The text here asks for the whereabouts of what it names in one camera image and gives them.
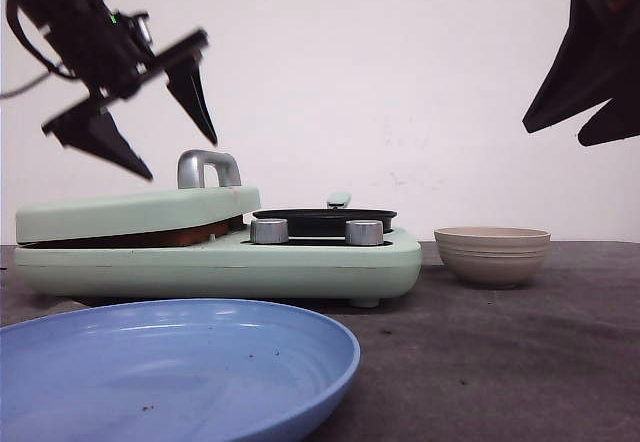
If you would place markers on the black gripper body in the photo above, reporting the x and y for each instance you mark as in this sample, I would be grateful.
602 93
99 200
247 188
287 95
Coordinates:
110 53

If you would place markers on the blue plate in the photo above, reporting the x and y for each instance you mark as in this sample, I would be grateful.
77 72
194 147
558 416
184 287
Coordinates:
175 370

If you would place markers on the silver left knob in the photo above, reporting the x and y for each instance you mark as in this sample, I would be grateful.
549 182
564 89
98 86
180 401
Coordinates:
269 231

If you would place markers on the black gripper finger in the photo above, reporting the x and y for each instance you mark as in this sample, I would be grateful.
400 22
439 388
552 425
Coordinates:
184 84
597 60
618 119
97 135

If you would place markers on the silver right knob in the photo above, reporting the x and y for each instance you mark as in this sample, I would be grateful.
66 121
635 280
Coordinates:
366 233

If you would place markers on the silver knob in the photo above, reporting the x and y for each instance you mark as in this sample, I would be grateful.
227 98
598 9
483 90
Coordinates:
366 233
269 231

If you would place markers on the black frying pan green handle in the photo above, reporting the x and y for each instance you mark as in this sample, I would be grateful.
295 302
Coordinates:
325 222

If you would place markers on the beige ribbed bowl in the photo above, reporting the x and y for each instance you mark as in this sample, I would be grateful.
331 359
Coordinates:
492 256

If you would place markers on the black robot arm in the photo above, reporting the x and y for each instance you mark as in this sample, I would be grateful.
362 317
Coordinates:
23 18

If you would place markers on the mint green breakfast maker base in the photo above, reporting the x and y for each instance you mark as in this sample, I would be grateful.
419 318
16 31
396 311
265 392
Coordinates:
230 267

